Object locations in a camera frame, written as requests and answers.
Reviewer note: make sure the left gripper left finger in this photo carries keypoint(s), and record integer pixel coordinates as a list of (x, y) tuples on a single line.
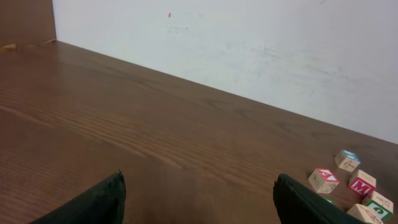
[(102, 203)]

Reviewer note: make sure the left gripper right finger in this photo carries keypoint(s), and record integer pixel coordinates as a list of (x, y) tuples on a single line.
[(297, 204)]

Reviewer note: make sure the green 4 wooden block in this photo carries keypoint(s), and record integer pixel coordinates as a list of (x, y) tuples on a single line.
[(329, 200)]

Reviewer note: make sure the red A wooden block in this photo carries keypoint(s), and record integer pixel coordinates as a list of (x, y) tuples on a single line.
[(323, 181)]

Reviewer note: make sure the blue top wooden block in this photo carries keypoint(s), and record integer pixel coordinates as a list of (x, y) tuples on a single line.
[(347, 160)]

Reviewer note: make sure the red M wooden block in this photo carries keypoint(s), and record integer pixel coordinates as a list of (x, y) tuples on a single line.
[(362, 183)]

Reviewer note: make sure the green J wooden block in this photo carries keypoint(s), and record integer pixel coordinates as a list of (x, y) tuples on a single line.
[(382, 205)]

